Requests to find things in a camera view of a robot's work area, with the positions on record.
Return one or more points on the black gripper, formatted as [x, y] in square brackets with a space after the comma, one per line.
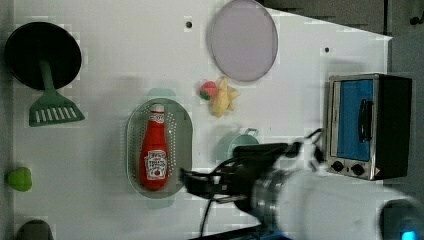
[238, 175]

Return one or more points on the red ketchup bottle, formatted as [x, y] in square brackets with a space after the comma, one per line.
[153, 161]

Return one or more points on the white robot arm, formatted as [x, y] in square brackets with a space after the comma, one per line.
[303, 204]

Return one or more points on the green oval strainer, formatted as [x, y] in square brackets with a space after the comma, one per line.
[178, 135]

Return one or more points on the teal metal cup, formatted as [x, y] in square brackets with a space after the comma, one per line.
[230, 141]

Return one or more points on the yellow toy banana peel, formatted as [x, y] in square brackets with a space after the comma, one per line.
[224, 98]

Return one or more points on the toy strawberry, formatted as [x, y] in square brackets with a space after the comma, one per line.
[208, 90]

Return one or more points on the grey round plate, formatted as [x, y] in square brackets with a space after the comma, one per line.
[244, 40]

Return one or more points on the green slotted spatula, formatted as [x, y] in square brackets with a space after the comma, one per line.
[51, 107]

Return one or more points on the dark grey cup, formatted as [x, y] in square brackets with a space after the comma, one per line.
[35, 230]

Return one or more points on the green toy pepper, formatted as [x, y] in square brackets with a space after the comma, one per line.
[20, 179]

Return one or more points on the black toaster oven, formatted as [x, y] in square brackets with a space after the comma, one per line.
[368, 126]

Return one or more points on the black frying pan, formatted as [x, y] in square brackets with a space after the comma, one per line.
[35, 40]

